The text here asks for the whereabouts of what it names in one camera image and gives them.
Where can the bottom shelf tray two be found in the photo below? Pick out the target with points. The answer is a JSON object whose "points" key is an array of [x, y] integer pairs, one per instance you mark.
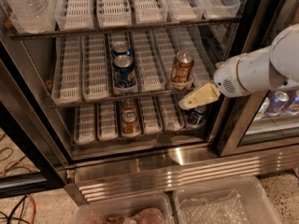
{"points": [[106, 121]]}

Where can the wire shelf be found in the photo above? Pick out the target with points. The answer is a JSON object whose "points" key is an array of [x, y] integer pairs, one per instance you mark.
{"points": [[13, 34], [161, 138], [134, 94]]}

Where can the top shelf tray three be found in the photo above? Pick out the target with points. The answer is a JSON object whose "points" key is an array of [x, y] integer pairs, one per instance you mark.
{"points": [[150, 11]]}

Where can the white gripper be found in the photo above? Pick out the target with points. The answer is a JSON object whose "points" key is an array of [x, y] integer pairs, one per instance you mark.
{"points": [[228, 77]]}

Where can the rear orange can bottom shelf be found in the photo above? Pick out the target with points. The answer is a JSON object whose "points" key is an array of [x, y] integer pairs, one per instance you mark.
{"points": [[128, 104]]}

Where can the cans behind right door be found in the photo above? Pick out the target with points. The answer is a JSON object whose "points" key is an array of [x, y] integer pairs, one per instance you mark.
{"points": [[279, 102]]}

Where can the top shelf tray one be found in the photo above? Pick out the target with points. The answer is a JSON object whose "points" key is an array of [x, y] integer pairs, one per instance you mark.
{"points": [[74, 14]]}

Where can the bottom shelf tray four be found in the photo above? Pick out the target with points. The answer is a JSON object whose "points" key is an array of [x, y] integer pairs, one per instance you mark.
{"points": [[150, 115]]}

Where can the middle shelf tray one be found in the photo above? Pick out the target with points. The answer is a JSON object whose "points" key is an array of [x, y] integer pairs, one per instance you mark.
{"points": [[66, 88]]}

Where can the top shelf tray five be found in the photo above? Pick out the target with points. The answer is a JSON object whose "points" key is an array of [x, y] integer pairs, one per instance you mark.
{"points": [[216, 9]]}

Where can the front blue can bottom shelf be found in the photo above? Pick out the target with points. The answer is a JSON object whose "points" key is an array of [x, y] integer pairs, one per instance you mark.
{"points": [[197, 115]]}

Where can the shelf tray four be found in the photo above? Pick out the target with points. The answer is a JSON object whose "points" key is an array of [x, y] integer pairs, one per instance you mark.
{"points": [[150, 115], [151, 75], [185, 10]]}

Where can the top wire shelf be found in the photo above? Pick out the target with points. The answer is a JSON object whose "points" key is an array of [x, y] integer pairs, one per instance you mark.
{"points": [[13, 34]]}

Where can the middle wire shelf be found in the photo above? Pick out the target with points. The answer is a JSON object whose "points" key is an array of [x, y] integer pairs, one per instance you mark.
{"points": [[134, 94]]}

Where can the middle shelf tray three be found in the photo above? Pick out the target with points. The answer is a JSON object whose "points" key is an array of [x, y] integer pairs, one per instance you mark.
{"points": [[112, 39]]}

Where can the closed right fridge door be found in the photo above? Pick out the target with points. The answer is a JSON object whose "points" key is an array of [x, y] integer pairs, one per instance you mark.
{"points": [[241, 132]]}

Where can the clear plastic bin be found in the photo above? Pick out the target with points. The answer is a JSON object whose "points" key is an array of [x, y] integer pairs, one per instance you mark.
{"points": [[154, 208], [237, 200]]}

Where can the blue pepsi can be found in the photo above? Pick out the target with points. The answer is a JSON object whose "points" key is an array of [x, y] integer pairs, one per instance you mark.
{"points": [[121, 48], [124, 72]]}

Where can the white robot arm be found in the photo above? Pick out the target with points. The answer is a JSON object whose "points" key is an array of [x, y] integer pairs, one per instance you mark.
{"points": [[275, 67]]}

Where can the middle shelf tray four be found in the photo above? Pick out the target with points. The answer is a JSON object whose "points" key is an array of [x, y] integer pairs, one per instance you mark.
{"points": [[151, 75]]}

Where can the steel fridge bottom grille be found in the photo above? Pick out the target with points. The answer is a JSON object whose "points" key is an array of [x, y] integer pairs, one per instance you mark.
{"points": [[164, 171]]}

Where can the bottom wire shelf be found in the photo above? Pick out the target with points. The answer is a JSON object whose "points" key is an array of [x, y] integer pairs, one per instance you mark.
{"points": [[161, 138]]}

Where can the shelf tray six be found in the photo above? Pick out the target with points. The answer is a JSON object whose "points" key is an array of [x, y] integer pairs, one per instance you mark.
{"points": [[189, 39], [189, 126]]}

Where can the open fridge glass door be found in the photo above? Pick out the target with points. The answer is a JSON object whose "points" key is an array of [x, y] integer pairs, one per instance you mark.
{"points": [[20, 122]]}

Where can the front blue Pepsi can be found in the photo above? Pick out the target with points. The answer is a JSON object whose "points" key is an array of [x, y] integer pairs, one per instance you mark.
{"points": [[124, 72]]}

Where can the bottom shelf tray six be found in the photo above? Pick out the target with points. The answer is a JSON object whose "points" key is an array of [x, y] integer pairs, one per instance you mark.
{"points": [[189, 126]]}

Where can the left clear plastic bin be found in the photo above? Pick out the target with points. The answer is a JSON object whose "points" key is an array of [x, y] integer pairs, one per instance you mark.
{"points": [[154, 208]]}

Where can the bottom shelf tray one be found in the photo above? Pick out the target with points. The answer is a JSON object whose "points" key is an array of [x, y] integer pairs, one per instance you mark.
{"points": [[84, 127]]}

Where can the rear blue Pepsi can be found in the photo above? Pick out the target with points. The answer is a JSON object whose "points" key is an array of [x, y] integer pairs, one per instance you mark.
{"points": [[121, 48]]}

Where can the top shelf tray two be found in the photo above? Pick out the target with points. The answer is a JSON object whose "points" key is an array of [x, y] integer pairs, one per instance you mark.
{"points": [[112, 13]]}

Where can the shelf tray one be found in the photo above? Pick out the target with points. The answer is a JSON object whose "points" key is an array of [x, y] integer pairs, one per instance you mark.
{"points": [[66, 88], [84, 127], [74, 14]]}

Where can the shelf tray five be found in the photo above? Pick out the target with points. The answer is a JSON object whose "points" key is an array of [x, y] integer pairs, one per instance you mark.
{"points": [[167, 53], [171, 117], [216, 9]]}

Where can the front orange can bottom shelf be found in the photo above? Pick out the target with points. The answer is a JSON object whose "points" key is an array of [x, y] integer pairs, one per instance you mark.
{"points": [[128, 122]]}

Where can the orange can shelf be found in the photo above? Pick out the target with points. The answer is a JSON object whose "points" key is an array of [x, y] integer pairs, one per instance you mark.
{"points": [[128, 104], [128, 122]]}

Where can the middle shelf tray five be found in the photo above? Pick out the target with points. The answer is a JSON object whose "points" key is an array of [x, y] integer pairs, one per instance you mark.
{"points": [[167, 53]]}

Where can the middle shelf tray two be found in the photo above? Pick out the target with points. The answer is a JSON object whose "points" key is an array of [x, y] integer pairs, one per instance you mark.
{"points": [[94, 70]]}

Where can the orange soda can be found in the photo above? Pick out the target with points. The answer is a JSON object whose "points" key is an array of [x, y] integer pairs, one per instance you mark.
{"points": [[182, 67]]}

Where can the shelf tray two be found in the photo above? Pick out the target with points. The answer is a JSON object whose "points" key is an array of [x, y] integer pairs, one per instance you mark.
{"points": [[112, 13], [106, 121], [94, 70]]}

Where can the middle shelf tray six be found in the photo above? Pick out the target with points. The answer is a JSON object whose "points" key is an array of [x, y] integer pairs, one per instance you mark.
{"points": [[189, 39]]}

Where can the bottom shelf tray three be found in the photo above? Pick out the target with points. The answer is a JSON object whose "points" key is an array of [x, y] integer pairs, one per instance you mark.
{"points": [[137, 125]]}

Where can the top shelf tray four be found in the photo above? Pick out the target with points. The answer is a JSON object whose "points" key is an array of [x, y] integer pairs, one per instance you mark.
{"points": [[185, 10]]}

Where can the right clear plastic bin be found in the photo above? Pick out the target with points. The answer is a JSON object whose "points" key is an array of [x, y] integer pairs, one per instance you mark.
{"points": [[237, 200]]}

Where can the shelf tray three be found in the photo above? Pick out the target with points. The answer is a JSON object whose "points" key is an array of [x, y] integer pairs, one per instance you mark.
{"points": [[112, 39], [137, 125], [150, 11]]}

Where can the bottom shelf tray five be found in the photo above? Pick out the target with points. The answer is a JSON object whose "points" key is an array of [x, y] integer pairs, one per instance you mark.
{"points": [[171, 117]]}

